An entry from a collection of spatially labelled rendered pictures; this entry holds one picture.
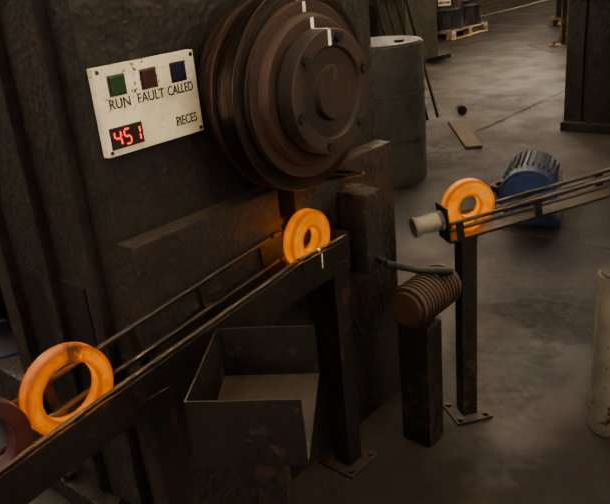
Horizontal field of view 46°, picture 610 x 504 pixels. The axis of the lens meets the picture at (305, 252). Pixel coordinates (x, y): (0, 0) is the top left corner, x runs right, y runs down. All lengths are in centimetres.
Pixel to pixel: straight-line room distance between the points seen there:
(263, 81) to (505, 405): 140
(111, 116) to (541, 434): 157
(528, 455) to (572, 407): 30
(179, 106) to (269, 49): 23
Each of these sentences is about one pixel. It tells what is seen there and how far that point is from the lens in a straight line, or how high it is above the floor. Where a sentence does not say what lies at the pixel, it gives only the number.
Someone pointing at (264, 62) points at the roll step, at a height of 120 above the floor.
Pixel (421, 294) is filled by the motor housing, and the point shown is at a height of 52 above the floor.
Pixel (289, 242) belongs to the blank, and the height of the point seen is 75.
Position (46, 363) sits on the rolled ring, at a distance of 142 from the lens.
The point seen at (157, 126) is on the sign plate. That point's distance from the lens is 161.
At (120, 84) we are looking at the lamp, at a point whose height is 120.
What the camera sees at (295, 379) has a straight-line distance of 150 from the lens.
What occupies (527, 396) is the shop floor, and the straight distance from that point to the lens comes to 254.
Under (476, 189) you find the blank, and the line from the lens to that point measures 211.
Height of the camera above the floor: 140
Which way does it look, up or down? 22 degrees down
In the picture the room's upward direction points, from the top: 6 degrees counter-clockwise
